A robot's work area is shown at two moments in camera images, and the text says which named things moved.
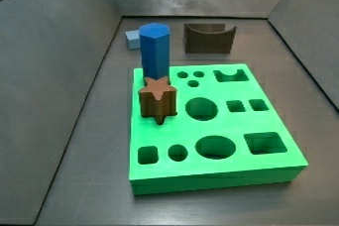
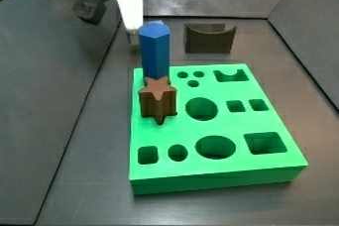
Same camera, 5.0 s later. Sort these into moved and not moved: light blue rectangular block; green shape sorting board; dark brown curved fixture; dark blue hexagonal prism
Moved: light blue rectangular block
Not moved: dark blue hexagonal prism; green shape sorting board; dark brown curved fixture
